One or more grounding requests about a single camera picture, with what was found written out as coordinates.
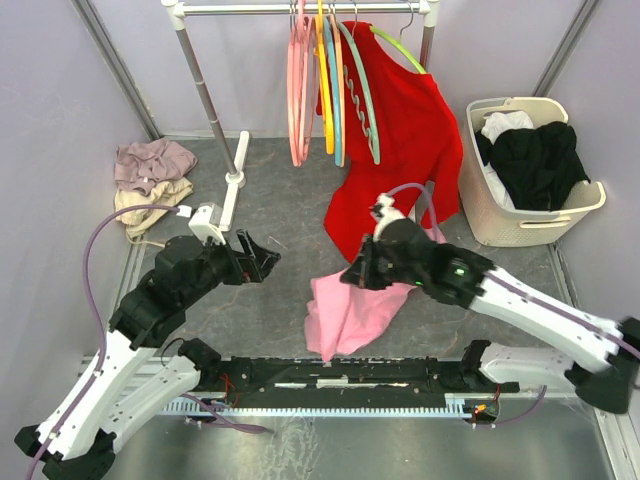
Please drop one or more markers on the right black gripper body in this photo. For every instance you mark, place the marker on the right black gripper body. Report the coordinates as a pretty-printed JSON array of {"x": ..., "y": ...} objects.
[{"x": 410, "y": 274}]

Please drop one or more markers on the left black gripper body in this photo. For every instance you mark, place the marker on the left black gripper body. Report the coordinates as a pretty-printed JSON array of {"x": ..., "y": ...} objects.
[{"x": 219, "y": 267}]

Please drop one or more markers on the pink t shirt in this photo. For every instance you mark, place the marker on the pink t shirt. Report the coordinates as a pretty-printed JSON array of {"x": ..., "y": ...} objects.
[{"x": 342, "y": 318}]

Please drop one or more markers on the teal wavy hanger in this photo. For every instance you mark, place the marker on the teal wavy hanger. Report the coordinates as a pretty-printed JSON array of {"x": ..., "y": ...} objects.
[{"x": 363, "y": 103}]

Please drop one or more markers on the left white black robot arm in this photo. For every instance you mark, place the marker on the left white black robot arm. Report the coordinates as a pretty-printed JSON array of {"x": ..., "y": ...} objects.
[{"x": 81, "y": 438}]

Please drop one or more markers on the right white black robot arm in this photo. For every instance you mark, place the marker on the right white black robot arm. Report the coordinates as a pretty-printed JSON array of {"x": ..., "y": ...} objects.
[{"x": 598, "y": 357}]

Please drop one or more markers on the red t shirt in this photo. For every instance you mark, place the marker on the red t shirt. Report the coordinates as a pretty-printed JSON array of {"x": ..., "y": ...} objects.
[{"x": 419, "y": 142}]

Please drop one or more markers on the pink hanger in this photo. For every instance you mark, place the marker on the pink hanger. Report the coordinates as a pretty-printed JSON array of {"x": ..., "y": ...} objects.
[
  {"x": 308, "y": 82},
  {"x": 295, "y": 71}
]

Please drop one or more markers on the yellow hanger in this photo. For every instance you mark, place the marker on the yellow hanger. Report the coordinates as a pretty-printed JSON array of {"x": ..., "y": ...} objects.
[{"x": 325, "y": 93}]

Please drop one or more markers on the lime green hanger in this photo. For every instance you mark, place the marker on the lime green hanger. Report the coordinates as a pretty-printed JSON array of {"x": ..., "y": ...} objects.
[{"x": 397, "y": 42}]

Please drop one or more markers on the light blue hanger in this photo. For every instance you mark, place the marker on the light blue hanger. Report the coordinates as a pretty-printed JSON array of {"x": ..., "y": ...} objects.
[{"x": 328, "y": 39}]

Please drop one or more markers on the beige crumpled garment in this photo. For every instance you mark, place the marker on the beige crumpled garment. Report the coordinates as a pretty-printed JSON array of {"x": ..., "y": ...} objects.
[{"x": 166, "y": 193}]

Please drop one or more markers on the cream laundry basket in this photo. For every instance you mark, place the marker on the cream laundry basket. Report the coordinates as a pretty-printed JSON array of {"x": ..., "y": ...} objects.
[{"x": 493, "y": 224}]

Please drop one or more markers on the white metal clothes rack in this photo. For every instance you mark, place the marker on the white metal clothes rack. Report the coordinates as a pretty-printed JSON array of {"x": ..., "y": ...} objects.
[{"x": 178, "y": 12}]

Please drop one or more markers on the mauve crumpled garment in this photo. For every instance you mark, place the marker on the mauve crumpled garment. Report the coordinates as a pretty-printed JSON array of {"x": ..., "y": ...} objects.
[{"x": 139, "y": 167}]

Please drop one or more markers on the white garment in basket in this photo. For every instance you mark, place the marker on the white garment in basket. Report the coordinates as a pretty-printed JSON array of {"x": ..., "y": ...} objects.
[{"x": 495, "y": 124}]

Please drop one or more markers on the black garment in basket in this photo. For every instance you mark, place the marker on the black garment in basket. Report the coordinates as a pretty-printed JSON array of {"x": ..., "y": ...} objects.
[{"x": 538, "y": 167}]

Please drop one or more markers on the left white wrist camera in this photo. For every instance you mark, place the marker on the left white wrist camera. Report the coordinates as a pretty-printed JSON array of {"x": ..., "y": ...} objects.
[{"x": 204, "y": 222}]

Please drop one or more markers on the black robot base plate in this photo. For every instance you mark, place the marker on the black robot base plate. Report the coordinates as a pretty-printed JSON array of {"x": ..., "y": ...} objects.
[{"x": 345, "y": 382}]

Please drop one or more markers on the light blue cable duct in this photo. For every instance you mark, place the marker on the light blue cable duct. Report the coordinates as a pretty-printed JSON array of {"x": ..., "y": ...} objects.
[{"x": 453, "y": 408}]

